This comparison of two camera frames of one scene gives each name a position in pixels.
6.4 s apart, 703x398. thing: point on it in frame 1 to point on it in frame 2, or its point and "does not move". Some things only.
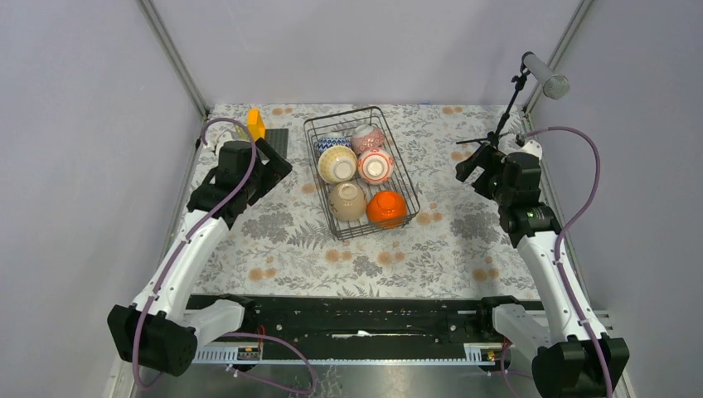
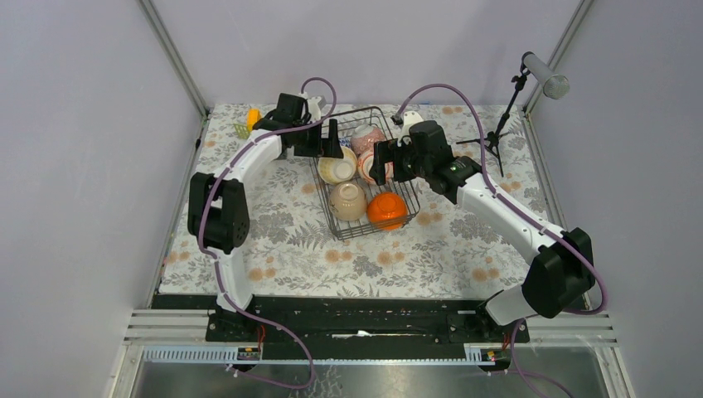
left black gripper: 273,170 to 323,147
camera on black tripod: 555,86 does not move
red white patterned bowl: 375,166 does not move
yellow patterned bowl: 337,164 does not move
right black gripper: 487,157 to 385,152
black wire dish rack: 365,186 does not move
